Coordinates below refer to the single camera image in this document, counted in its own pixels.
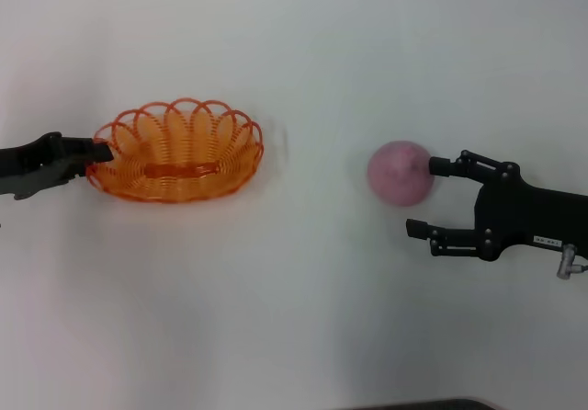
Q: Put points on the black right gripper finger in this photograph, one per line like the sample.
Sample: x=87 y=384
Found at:
x=418 y=228
x=441 y=166

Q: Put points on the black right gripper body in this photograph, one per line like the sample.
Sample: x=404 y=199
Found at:
x=533 y=217

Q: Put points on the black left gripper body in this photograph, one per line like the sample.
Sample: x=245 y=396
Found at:
x=27 y=166

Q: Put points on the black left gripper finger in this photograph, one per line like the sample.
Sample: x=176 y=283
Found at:
x=75 y=171
x=92 y=150

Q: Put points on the pink fuzzy peach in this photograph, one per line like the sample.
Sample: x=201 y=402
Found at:
x=395 y=173

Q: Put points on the orange woven plastic basket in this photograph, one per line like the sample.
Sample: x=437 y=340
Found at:
x=179 y=171

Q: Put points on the dark rounded robot base edge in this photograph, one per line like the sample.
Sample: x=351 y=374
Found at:
x=436 y=405

